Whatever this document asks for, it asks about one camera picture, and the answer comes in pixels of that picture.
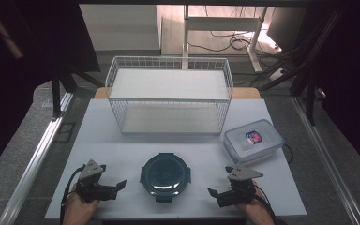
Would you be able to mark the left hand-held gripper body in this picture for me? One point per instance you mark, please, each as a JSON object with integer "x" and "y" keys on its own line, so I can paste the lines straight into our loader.
{"x": 90, "y": 189}

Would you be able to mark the wooden table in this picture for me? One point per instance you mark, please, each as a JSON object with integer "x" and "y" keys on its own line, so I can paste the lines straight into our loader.
{"x": 247, "y": 93}

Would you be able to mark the black metal stand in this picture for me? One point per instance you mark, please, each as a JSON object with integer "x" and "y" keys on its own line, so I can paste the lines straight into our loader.
{"x": 309, "y": 93}
{"x": 56, "y": 93}

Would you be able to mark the person's right hand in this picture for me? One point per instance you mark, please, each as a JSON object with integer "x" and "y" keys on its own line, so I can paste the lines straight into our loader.
{"x": 258, "y": 211}

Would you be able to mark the round dark teal lid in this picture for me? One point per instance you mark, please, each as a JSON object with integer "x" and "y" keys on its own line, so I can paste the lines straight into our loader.
{"x": 165, "y": 176}

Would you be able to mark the person's left hand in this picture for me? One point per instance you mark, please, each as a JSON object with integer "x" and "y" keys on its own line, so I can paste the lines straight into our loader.
{"x": 76, "y": 212}

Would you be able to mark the dark monitor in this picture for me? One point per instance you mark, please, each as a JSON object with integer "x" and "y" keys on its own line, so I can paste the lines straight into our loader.
{"x": 284, "y": 28}

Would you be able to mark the dark curtain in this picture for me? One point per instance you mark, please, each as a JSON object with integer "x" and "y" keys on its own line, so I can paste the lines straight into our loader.
{"x": 18, "y": 78}
{"x": 353, "y": 78}

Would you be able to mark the rectangular clear lidded food container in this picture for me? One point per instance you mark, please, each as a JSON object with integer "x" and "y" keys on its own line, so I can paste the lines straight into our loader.
{"x": 253, "y": 142}

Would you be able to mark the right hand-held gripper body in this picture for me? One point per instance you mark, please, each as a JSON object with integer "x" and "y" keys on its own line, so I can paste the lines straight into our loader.
{"x": 237, "y": 193}

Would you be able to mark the aluminium rail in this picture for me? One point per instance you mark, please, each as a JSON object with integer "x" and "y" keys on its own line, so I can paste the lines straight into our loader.
{"x": 34, "y": 162}
{"x": 325, "y": 162}

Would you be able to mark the white desk frame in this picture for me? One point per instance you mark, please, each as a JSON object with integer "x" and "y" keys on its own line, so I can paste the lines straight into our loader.
{"x": 222, "y": 24}

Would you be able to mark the white cabinet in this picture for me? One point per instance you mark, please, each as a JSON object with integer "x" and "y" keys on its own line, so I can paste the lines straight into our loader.
{"x": 122, "y": 28}

